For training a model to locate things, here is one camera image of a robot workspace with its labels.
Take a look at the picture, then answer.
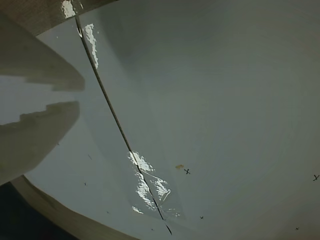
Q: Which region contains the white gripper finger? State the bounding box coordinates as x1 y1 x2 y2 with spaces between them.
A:
0 100 81 186
0 12 86 92

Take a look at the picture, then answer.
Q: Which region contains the clear tape piece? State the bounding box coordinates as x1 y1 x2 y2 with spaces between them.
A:
126 149 188 222
60 0 101 70

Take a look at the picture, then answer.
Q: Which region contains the white paper sheet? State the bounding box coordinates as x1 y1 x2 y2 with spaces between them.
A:
0 16 173 240

